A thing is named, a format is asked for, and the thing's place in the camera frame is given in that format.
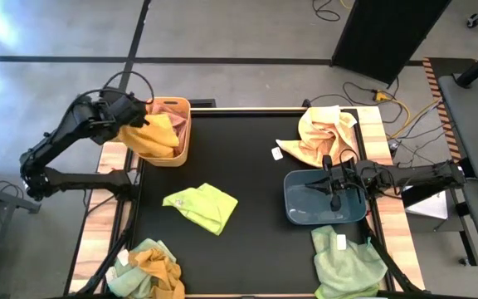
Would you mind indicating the cream peach towel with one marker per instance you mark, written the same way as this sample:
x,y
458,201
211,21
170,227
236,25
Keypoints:
x,y
326,141

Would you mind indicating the orange black striped tape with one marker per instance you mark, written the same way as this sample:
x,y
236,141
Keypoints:
x,y
438,104

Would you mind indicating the mustard yellow towel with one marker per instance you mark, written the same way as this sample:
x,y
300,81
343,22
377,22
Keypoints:
x,y
152,137

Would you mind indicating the white box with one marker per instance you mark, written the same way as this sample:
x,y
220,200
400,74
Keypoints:
x,y
430,205

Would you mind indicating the black camera clamp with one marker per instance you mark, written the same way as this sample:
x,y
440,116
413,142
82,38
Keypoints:
x,y
306,103

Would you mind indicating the orange plastic basket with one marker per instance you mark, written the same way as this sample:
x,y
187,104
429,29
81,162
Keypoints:
x,y
168,163

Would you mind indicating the black frame strut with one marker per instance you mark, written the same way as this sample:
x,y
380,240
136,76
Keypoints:
x,y
106,257
388,266

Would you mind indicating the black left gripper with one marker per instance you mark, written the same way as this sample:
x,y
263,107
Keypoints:
x,y
127,110

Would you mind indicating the black diagonal beam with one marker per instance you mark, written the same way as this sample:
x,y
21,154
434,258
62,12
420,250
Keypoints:
x,y
421,197

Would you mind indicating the blue plastic basket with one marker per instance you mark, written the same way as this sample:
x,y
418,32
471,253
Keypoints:
x,y
305,207

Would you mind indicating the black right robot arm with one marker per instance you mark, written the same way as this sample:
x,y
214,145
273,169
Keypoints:
x,y
413,176

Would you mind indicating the black caster wheel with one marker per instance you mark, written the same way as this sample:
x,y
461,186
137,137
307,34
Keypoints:
x,y
474,20

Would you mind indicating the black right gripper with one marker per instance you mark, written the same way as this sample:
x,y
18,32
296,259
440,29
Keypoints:
x,y
347,180

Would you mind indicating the black partition panel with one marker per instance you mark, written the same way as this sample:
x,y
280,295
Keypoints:
x,y
388,33

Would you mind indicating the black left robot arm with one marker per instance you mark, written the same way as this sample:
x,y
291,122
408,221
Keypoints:
x,y
77,180

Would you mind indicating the pale green towel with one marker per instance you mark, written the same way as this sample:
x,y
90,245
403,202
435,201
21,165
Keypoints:
x,y
127,278
347,261

